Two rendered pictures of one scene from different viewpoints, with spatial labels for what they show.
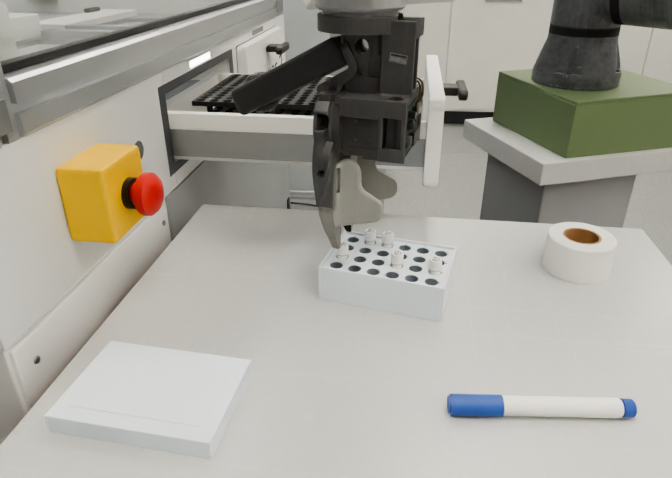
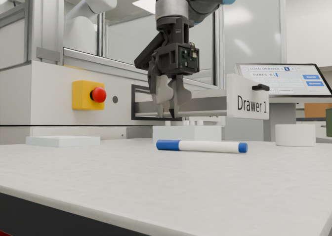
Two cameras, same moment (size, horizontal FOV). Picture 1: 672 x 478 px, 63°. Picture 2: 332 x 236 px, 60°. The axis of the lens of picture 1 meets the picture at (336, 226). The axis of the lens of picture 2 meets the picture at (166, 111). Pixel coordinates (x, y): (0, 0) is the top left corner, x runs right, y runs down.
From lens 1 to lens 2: 0.43 m
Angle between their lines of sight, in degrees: 40
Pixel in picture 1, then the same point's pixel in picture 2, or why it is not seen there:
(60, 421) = (28, 138)
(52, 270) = (60, 113)
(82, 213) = (75, 97)
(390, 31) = (175, 22)
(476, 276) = not seen: hidden behind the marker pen
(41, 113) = (72, 62)
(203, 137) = (145, 104)
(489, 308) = not seen: hidden behind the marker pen
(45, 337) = (48, 133)
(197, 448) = (56, 142)
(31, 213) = (58, 89)
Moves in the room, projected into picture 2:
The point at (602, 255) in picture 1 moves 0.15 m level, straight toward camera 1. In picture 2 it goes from (298, 127) to (239, 127)
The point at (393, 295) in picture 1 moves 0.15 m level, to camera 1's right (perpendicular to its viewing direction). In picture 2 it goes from (177, 134) to (253, 135)
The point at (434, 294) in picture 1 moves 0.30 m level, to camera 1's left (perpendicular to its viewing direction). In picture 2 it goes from (191, 129) to (76, 129)
